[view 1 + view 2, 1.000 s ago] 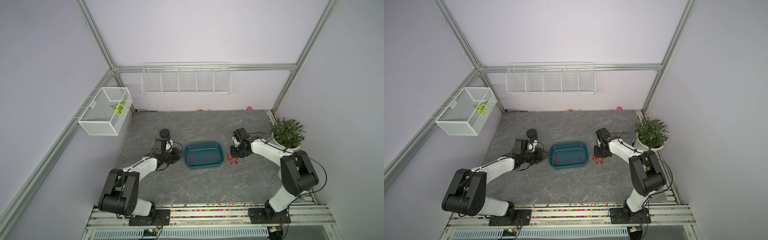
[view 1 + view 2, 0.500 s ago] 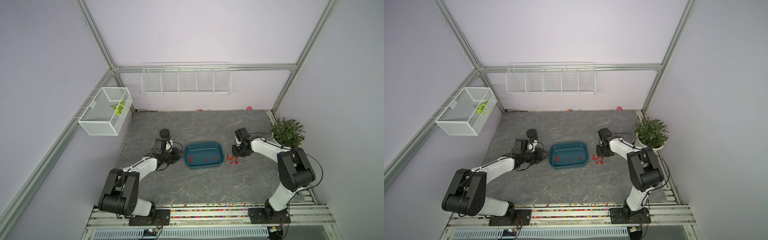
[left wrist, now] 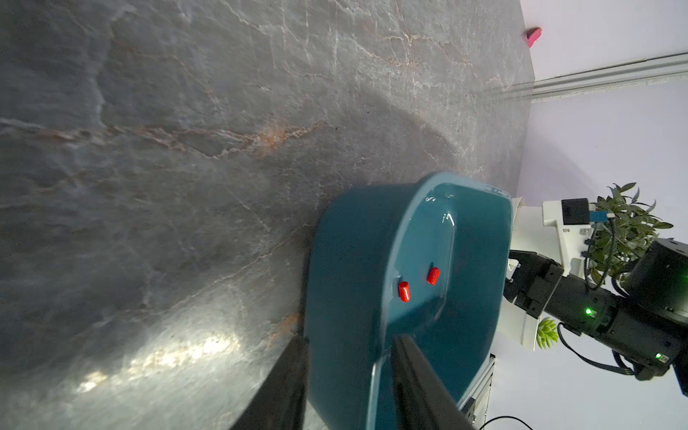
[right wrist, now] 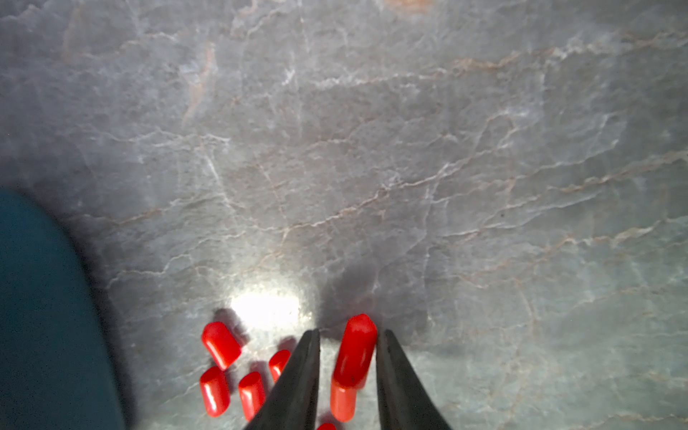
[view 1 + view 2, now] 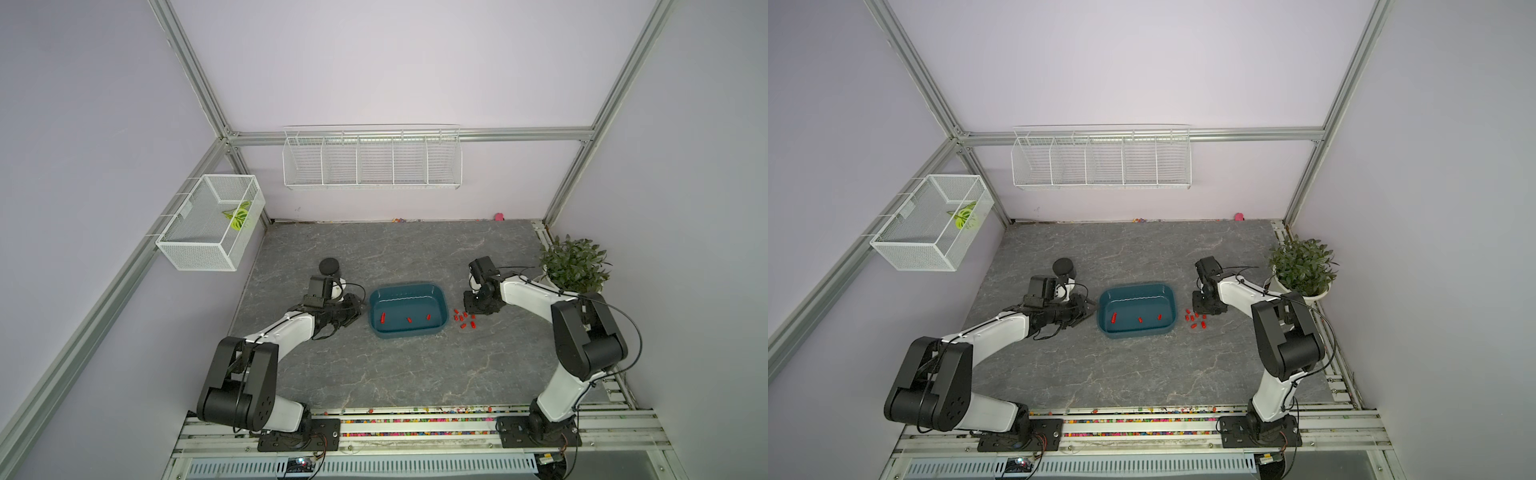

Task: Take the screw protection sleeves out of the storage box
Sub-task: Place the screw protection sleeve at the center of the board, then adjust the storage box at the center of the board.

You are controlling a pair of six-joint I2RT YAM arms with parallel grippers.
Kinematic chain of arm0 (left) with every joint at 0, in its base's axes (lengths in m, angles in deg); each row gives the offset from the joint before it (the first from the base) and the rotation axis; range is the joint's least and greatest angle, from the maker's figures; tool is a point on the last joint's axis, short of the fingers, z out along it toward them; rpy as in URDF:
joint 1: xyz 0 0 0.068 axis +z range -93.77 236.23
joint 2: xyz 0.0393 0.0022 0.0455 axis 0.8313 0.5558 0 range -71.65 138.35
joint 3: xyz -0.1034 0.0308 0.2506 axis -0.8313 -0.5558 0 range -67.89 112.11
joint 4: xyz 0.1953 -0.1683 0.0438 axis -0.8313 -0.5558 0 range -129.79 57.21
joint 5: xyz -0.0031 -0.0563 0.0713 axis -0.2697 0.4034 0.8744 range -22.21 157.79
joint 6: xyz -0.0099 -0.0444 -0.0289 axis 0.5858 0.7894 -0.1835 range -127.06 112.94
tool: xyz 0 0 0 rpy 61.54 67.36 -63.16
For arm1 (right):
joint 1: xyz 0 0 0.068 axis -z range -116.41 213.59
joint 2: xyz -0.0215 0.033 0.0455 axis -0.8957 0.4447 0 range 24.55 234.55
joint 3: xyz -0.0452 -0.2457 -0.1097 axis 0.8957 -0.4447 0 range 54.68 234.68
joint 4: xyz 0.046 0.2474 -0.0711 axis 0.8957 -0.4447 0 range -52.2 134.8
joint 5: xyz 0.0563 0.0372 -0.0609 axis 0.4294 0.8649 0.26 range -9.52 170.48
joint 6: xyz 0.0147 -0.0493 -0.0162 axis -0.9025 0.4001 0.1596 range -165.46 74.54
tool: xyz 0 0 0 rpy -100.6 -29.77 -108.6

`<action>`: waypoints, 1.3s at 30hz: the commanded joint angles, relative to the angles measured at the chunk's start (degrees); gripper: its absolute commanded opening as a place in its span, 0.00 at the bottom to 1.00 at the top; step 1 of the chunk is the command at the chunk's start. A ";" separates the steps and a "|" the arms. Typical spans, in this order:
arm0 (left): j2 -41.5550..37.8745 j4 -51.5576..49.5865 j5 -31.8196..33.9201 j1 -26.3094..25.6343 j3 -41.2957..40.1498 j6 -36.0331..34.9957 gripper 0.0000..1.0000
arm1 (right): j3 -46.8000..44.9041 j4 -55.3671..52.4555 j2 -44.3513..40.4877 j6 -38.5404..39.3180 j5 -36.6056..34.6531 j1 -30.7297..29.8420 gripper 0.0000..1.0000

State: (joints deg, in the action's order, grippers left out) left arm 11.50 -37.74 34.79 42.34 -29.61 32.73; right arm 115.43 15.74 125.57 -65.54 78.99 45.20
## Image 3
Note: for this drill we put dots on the pink small object at wall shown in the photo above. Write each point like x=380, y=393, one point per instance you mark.
x=532, y=35

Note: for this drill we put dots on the teal plastic storage box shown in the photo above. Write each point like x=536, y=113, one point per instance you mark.
x=369, y=240

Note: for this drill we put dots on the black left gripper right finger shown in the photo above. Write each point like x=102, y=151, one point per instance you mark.
x=423, y=398

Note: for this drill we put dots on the white pot leafy plant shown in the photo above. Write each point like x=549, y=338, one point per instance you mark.
x=626, y=233

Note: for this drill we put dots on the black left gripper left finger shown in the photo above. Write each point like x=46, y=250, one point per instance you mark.
x=280, y=403

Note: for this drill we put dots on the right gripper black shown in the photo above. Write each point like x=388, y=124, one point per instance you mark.
x=533, y=282

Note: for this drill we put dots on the small white pot succulent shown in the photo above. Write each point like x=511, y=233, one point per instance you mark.
x=547, y=334

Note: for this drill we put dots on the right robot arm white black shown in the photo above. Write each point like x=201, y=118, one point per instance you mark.
x=643, y=321

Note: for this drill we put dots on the red sleeve lone piece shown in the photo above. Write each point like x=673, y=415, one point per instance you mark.
x=433, y=276

